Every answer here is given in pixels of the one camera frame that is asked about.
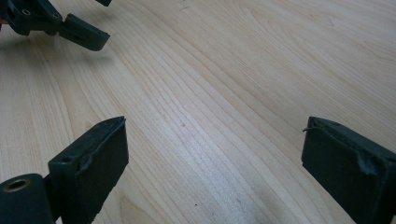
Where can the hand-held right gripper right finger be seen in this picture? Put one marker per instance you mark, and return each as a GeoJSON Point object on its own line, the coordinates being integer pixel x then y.
{"type": "Point", "coordinates": [342, 168]}

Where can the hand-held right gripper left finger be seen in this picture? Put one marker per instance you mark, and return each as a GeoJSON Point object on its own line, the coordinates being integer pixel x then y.
{"type": "Point", "coordinates": [90, 174]}

